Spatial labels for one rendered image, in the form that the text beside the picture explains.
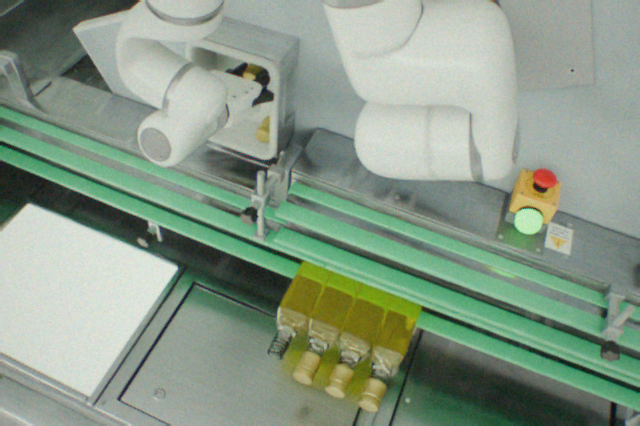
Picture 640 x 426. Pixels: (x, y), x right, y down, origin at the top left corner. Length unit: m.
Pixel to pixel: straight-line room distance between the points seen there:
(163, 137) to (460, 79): 0.42
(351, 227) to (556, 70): 0.40
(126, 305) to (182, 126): 0.53
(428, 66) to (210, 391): 0.76
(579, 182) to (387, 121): 0.51
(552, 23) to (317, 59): 0.39
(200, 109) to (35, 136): 0.65
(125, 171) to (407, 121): 0.73
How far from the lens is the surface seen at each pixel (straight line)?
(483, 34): 0.49
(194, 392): 1.08
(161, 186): 1.14
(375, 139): 0.59
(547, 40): 0.85
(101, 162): 1.21
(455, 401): 1.16
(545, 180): 0.96
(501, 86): 0.51
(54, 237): 1.32
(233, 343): 1.11
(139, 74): 0.75
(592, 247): 1.04
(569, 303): 0.98
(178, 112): 0.73
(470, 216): 0.99
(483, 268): 0.95
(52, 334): 1.19
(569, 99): 0.92
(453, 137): 0.57
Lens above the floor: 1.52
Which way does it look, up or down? 38 degrees down
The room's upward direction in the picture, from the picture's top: 152 degrees counter-clockwise
